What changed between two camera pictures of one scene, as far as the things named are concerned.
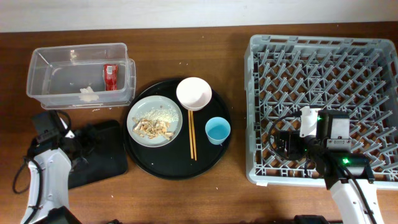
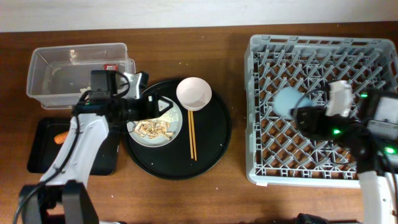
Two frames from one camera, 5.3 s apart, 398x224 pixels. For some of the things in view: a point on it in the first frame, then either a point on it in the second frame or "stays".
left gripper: [87, 139] -> [151, 112]
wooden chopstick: [190, 135] stays
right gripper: [291, 136] -> [306, 119]
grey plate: [154, 121] stays
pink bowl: [193, 93] stays
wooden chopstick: [193, 134] stays
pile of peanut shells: [145, 127] stays
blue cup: [217, 129] -> [288, 98]
